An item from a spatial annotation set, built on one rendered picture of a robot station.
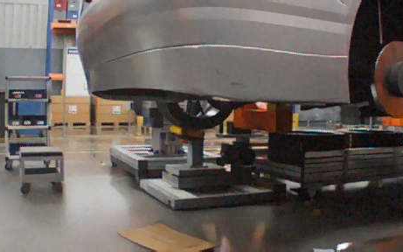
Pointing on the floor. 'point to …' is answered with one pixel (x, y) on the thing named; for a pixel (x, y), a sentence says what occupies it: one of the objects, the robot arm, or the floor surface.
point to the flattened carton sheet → (166, 239)
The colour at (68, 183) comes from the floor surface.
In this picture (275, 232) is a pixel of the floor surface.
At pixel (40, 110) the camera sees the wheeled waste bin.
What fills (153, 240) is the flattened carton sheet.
